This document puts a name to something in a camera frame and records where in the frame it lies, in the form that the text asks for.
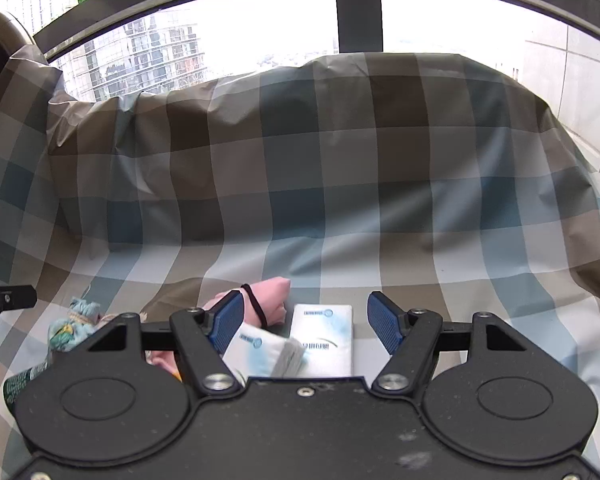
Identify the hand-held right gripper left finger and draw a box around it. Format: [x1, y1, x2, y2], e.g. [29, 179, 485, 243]
[82, 291, 248, 395]

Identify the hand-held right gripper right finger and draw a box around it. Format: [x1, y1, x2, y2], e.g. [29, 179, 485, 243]
[367, 290, 531, 393]

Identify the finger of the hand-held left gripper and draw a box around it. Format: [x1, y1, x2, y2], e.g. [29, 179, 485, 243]
[0, 285, 37, 317]

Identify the pink cloth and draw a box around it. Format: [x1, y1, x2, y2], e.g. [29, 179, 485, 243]
[200, 276, 292, 331]

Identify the white tissue packet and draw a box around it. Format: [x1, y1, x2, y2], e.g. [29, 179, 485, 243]
[287, 303, 356, 377]
[222, 322, 308, 378]

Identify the green drink can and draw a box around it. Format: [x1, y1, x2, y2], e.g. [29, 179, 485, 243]
[2, 362, 48, 406]

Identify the patterned light blue rolled cloth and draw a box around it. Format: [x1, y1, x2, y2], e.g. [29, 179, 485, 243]
[47, 297, 101, 353]

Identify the checked blue beige blanket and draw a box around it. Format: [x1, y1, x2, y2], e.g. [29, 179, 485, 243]
[0, 40, 600, 480]

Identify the high-rise building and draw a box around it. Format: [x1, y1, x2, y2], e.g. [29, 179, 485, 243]
[55, 7, 203, 103]

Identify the black hair tie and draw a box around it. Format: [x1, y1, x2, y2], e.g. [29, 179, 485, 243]
[240, 284, 273, 328]

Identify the dark window frame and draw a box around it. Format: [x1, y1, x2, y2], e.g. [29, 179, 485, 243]
[30, 0, 600, 61]

